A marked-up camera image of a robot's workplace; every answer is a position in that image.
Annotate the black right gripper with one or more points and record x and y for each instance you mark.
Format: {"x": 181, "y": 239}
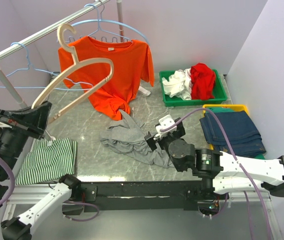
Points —
{"x": 178, "y": 134}

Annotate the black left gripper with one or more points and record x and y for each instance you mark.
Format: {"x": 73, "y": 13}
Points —
{"x": 35, "y": 119}

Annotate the grey adidas t shirt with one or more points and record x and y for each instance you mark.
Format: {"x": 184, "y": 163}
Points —
{"x": 126, "y": 137}

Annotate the white t shirt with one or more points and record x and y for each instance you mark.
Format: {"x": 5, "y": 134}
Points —
{"x": 178, "y": 84}

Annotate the wooden hanger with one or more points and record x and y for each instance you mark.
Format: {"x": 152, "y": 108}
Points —
{"x": 77, "y": 64}

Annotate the orange t shirt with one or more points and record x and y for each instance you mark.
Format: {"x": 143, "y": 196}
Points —
{"x": 132, "y": 63}

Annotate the red t shirt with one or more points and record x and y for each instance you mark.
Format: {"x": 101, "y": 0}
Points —
{"x": 203, "y": 82}

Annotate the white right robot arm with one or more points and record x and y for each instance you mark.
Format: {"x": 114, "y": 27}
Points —
{"x": 220, "y": 172}

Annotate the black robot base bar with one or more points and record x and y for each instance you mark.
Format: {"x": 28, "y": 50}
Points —
{"x": 146, "y": 195}

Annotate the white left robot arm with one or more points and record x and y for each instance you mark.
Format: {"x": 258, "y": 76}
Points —
{"x": 23, "y": 226}

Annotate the green white striped cloth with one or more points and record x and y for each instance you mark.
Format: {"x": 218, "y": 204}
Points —
{"x": 49, "y": 160}

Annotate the silver clothes rack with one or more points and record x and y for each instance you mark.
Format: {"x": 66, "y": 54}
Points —
{"x": 51, "y": 28}

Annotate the green plastic bin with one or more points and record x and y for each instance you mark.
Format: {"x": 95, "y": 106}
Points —
{"x": 219, "y": 93}

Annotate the yellow plastic bin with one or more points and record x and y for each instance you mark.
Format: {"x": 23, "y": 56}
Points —
{"x": 235, "y": 121}

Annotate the blue denim jeans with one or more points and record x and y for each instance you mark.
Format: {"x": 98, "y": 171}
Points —
{"x": 236, "y": 130}

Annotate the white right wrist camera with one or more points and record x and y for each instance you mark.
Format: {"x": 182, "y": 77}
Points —
{"x": 166, "y": 125}

